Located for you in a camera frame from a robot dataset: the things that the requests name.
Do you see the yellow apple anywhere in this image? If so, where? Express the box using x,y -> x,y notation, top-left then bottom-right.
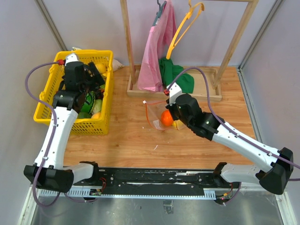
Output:
172,120 -> 186,130

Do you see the clear zip top bag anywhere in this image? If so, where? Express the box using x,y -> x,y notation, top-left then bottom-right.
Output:
143,100 -> 176,131

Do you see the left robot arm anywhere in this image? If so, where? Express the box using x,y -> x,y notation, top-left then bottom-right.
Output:
23,60 -> 101,193

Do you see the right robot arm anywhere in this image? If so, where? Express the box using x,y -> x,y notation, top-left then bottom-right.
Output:
166,94 -> 293,195

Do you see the yellow lemon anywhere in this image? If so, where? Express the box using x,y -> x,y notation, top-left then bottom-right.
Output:
95,63 -> 107,74

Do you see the dark grape bunch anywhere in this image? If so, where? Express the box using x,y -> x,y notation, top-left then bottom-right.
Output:
95,89 -> 104,100

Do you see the wooden clothes rack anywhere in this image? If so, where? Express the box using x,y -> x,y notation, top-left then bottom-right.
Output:
120,0 -> 258,102

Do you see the green cabbage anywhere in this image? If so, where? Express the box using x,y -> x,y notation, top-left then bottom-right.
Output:
91,99 -> 103,114

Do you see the green mango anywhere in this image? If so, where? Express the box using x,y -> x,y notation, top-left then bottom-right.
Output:
77,112 -> 92,119

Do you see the green cloth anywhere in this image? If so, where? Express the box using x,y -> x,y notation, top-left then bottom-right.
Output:
158,57 -> 195,93

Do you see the yellow orange fruit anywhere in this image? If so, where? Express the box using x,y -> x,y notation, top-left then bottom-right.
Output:
91,112 -> 101,119

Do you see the yellow plastic basket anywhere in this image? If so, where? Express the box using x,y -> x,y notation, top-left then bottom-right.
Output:
33,50 -> 114,135

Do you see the yellow clothes hanger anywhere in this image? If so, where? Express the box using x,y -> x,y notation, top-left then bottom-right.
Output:
166,0 -> 205,60

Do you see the pink shirt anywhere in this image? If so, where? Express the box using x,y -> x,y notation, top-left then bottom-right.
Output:
137,0 -> 177,92

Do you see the grey clothes hanger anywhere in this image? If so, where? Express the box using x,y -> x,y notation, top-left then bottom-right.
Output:
152,0 -> 167,26

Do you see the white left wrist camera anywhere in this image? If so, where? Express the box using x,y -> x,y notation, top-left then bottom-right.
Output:
56,53 -> 82,69

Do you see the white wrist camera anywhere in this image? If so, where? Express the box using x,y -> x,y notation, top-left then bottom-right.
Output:
56,53 -> 82,69
164,82 -> 182,106

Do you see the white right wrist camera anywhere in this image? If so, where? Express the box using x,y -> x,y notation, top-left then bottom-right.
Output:
164,82 -> 182,106

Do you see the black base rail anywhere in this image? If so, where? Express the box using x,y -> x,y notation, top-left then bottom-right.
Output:
72,166 -> 235,200

